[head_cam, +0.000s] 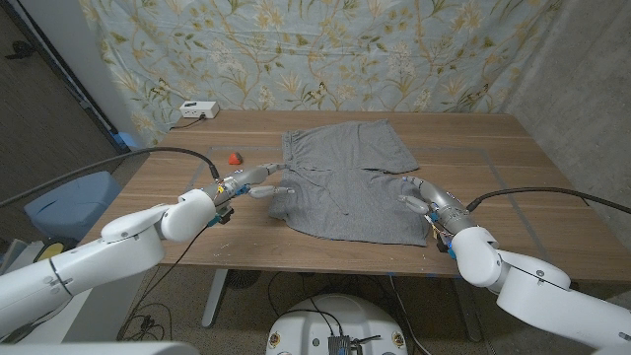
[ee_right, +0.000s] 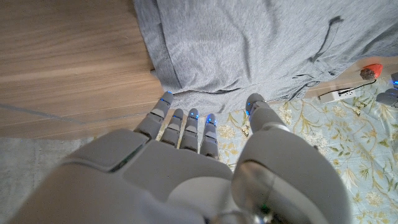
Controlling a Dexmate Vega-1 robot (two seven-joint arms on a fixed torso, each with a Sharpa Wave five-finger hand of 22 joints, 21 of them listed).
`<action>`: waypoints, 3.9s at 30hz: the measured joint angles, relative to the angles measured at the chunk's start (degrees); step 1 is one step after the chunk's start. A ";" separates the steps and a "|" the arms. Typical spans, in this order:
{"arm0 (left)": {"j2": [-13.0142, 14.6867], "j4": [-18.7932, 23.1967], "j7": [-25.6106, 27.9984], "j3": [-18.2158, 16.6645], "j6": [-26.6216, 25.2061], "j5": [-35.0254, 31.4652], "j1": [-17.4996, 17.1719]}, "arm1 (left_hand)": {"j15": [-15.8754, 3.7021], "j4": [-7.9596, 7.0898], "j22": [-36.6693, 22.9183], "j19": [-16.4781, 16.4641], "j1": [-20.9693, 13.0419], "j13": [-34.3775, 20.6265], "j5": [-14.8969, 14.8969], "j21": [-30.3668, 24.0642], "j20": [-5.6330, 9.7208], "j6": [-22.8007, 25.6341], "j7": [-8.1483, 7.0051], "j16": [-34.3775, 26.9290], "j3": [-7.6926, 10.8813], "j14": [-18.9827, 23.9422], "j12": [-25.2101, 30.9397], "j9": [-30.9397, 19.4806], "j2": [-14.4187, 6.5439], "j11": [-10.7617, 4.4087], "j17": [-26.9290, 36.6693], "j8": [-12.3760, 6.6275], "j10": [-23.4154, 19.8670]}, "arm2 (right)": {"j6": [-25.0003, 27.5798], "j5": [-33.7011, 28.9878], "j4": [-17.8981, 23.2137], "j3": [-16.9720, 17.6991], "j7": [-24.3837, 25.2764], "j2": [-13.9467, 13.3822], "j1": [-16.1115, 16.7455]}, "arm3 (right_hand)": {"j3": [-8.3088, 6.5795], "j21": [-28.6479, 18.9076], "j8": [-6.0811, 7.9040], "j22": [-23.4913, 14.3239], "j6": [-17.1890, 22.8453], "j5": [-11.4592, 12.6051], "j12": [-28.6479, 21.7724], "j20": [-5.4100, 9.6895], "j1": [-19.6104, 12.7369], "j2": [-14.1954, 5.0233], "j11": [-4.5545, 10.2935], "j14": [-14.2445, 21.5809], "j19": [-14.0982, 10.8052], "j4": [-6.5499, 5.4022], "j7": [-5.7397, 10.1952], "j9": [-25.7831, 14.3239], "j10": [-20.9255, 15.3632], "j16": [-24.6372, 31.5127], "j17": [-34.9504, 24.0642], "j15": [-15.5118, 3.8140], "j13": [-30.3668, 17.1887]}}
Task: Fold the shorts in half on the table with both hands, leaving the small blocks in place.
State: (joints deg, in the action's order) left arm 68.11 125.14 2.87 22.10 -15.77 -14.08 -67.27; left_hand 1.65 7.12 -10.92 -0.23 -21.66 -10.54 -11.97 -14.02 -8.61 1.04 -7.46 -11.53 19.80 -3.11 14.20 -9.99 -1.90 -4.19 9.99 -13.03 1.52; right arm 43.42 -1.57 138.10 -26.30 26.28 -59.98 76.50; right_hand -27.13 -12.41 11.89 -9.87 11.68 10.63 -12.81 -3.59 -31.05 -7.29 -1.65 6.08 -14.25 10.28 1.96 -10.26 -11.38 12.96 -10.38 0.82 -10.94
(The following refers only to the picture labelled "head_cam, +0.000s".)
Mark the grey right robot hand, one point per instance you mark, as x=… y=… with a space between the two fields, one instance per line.
x=446 y=207

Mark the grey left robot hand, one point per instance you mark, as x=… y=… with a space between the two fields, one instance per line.
x=246 y=177

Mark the grey shorts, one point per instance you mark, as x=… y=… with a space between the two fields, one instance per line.
x=345 y=187

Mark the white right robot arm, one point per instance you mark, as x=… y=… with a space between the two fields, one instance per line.
x=542 y=291

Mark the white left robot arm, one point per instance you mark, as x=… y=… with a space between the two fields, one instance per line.
x=98 y=261

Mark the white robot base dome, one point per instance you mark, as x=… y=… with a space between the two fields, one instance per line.
x=315 y=320

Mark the small red block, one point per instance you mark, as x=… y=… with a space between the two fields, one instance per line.
x=235 y=159

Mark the white power strip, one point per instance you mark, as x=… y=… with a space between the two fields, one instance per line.
x=199 y=109

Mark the round black floor fan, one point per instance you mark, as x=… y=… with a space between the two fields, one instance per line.
x=242 y=278

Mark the white table leg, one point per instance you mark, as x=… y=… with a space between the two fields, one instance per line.
x=215 y=298

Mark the blue plastic object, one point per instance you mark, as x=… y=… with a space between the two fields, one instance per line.
x=127 y=140

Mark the floral printed backdrop cloth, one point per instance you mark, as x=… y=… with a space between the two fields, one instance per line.
x=320 y=54

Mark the grey electronics module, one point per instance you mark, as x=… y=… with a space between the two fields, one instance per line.
x=342 y=346

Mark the blue cushion stool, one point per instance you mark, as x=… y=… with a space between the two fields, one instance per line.
x=69 y=202

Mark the white floor board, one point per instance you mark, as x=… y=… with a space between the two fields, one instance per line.
x=98 y=315

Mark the yellow and black pad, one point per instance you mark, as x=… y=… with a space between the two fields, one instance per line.
x=49 y=251

